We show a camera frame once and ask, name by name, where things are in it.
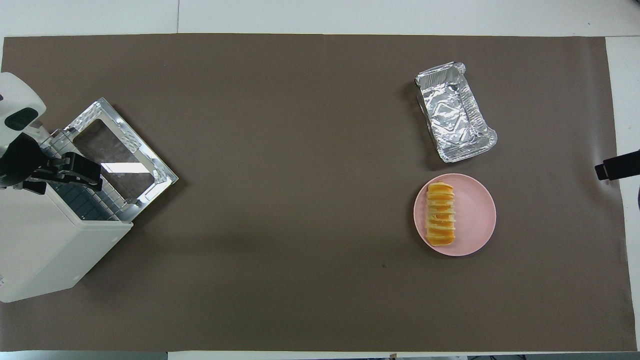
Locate aluminium foil tray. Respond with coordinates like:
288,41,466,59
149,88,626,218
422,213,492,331
414,61,498,163

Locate sliced yellow bread loaf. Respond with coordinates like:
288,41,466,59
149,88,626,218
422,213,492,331
425,182,457,247

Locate wire oven rack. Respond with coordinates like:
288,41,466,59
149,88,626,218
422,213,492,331
47,131,126,222

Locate brown table mat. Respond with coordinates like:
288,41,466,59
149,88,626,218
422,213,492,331
0,34,638,352

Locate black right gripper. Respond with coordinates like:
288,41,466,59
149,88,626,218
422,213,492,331
595,150,640,181

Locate white toaster oven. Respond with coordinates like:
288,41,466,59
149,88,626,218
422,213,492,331
0,127,134,304

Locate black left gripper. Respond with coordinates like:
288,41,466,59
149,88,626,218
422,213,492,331
0,134,104,196

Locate glass oven door metal frame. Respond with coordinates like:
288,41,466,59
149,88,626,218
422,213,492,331
62,97,179,223

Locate pink round plate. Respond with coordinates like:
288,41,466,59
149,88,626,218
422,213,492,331
413,173,497,257

